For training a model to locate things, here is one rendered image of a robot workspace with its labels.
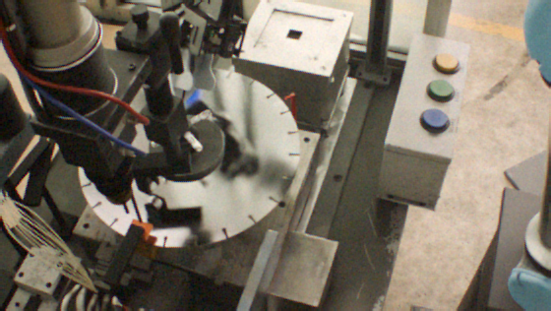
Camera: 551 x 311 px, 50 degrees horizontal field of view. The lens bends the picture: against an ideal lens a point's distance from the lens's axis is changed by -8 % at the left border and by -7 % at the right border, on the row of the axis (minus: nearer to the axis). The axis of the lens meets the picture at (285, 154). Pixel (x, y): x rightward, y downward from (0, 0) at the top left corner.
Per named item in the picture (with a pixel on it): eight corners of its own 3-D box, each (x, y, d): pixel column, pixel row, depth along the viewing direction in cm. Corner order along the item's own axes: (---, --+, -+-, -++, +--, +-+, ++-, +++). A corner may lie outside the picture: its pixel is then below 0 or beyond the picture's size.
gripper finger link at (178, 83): (177, 117, 89) (192, 56, 85) (158, 99, 93) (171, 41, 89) (196, 116, 91) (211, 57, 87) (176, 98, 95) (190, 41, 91)
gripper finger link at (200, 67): (196, 116, 91) (211, 57, 87) (176, 98, 95) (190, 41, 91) (214, 115, 93) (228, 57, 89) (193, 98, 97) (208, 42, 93)
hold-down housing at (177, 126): (165, 115, 80) (135, -13, 64) (195, 125, 79) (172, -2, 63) (140, 145, 77) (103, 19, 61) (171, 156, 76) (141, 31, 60)
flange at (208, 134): (228, 172, 89) (226, 161, 87) (151, 184, 88) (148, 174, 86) (218, 113, 96) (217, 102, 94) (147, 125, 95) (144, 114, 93)
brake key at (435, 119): (423, 113, 104) (425, 105, 102) (447, 119, 103) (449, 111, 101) (419, 131, 101) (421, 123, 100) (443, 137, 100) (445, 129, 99)
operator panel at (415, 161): (405, 86, 127) (414, 31, 115) (458, 98, 124) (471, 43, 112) (375, 197, 110) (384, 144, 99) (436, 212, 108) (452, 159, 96)
